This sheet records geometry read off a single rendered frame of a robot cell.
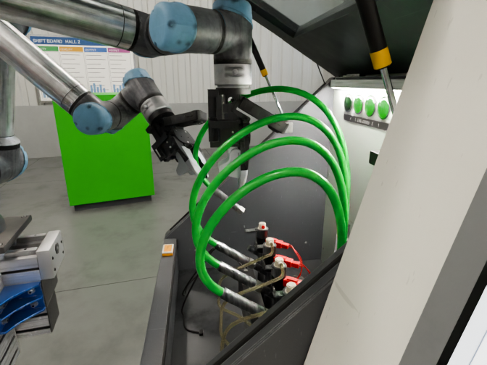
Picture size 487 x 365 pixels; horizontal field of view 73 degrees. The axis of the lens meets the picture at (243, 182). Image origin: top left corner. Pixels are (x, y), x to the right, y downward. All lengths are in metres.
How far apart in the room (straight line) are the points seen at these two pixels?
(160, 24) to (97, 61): 6.62
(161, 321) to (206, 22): 0.59
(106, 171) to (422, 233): 3.91
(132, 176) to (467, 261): 3.98
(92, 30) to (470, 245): 0.61
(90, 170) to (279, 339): 3.75
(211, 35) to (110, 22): 0.18
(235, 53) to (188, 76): 6.65
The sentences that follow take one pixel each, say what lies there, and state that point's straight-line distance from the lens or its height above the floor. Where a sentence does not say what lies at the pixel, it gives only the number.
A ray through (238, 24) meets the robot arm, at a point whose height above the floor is 1.53.
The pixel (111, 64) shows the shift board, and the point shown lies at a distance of 7.17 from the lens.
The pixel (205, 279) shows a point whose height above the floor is 1.15.
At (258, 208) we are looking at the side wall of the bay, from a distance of 1.08.
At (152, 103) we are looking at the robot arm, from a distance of 0.91.
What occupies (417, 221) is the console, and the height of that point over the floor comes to 1.32.
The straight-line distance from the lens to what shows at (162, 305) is 0.81.
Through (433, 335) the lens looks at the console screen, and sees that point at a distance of 0.30.
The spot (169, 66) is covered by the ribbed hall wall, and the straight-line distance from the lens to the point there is 7.22.
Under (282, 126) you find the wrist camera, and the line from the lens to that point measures 0.68.
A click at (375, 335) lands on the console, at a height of 1.21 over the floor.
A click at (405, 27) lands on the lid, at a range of 0.63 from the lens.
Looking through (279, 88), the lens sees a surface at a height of 1.42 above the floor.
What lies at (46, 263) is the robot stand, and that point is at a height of 0.95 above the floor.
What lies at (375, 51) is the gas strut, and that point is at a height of 1.47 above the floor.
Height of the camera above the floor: 1.44
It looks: 17 degrees down
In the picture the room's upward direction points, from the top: straight up
